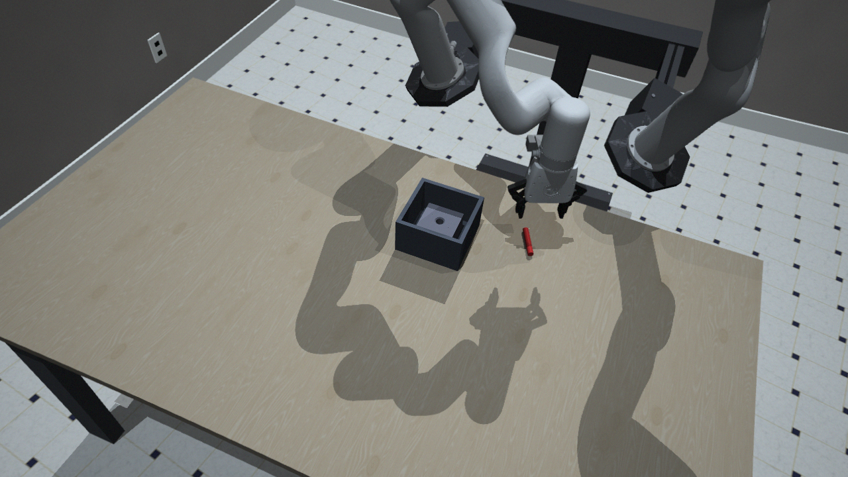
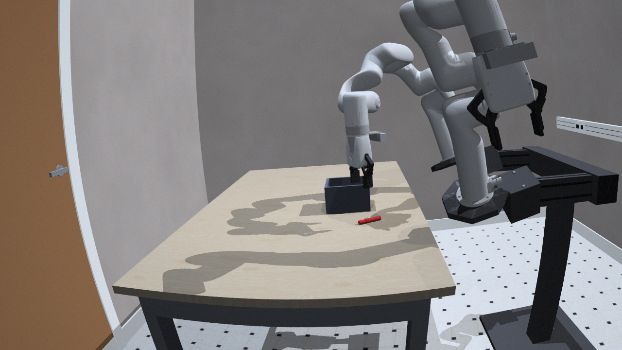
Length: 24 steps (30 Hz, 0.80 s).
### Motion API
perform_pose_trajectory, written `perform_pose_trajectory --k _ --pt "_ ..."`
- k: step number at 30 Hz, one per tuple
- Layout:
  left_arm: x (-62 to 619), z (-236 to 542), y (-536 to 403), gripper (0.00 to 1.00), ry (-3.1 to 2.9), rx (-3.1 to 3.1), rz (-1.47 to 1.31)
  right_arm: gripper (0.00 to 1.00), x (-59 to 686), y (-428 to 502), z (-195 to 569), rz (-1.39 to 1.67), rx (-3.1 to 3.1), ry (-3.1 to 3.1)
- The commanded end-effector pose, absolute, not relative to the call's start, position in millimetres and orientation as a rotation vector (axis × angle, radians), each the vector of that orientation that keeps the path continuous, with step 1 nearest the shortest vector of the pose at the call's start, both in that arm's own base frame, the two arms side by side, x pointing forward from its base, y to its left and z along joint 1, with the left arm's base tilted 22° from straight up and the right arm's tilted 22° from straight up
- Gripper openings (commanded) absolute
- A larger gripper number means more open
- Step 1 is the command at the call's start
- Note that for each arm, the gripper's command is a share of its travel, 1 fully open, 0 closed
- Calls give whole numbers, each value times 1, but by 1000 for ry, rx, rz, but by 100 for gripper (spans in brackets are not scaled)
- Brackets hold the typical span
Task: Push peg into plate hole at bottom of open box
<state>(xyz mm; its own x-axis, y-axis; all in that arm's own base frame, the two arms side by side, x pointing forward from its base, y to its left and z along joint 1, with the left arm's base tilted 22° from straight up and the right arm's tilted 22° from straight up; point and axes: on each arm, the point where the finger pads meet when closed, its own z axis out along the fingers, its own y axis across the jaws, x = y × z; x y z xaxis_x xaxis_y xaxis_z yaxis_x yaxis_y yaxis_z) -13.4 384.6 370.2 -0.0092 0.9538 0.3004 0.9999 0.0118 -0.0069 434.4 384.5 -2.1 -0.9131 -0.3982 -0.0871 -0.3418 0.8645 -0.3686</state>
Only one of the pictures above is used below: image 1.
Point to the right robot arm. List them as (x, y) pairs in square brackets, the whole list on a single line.
[(491, 29)]

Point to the red cylindrical peg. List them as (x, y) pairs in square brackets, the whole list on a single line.
[(528, 241)]

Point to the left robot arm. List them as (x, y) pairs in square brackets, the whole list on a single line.
[(734, 47)]

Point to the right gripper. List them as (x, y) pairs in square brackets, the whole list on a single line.
[(541, 185)]

